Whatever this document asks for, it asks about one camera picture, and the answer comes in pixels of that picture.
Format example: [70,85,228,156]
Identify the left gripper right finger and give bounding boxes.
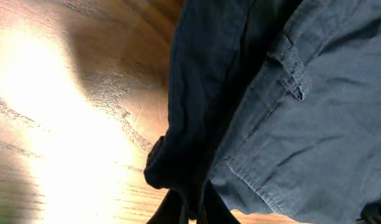
[204,180,240,224]

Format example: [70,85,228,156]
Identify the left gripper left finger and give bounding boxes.
[146,190,184,224]

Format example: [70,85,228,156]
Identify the navy blue shorts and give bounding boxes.
[144,0,381,223]

